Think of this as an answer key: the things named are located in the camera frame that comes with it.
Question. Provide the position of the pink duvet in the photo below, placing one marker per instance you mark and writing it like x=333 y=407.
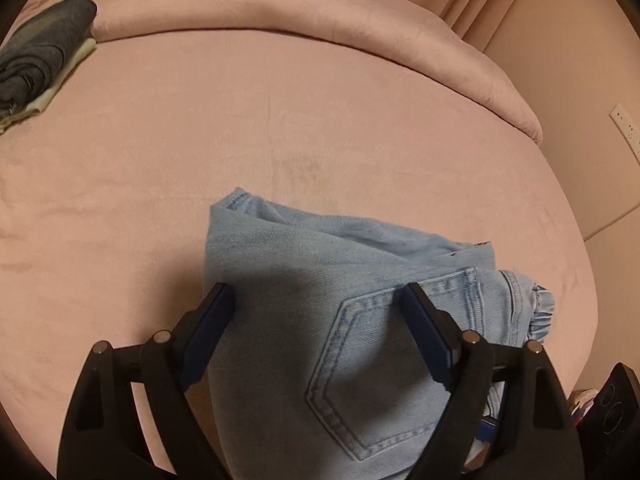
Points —
x=398 y=30

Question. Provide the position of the light blue denim pants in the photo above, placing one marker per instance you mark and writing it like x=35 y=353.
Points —
x=317 y=375

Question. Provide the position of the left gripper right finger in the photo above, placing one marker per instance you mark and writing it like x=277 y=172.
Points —
x=506 y=416

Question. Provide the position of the folded dark denim jeans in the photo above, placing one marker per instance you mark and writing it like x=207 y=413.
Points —
x=39 y=49

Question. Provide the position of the folded pale green garment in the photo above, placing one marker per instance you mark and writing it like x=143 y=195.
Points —
x=40 y=103

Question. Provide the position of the white wall socket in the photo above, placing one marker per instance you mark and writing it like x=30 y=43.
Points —
x=625 y=125

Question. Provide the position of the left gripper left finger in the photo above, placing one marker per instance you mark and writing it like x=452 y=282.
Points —
x=128 y=417

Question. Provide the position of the pink bed sheet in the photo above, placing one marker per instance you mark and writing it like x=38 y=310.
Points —
x=105 y=196

